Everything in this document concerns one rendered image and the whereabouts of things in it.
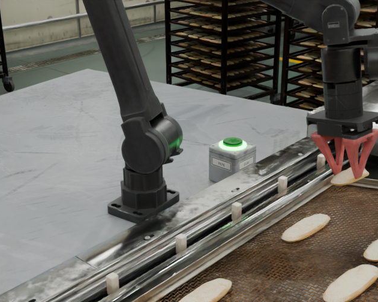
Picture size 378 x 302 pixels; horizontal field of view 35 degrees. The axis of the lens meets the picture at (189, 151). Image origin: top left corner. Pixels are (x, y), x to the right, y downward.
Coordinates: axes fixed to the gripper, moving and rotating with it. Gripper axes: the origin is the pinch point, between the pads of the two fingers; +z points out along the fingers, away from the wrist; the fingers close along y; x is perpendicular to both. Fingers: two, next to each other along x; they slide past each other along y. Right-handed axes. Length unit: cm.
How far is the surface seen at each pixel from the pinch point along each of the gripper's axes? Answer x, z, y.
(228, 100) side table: -39, 2, 69
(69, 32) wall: -220, 3, 498
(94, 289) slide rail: 40.1, 7.3, 13.3
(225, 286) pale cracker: 31.2, 4.7, -4.5
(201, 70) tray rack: -182, 27, 252
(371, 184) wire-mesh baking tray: -7.5, 4.9, 0.9
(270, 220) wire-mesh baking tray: 12.7, 5.1, 5.2
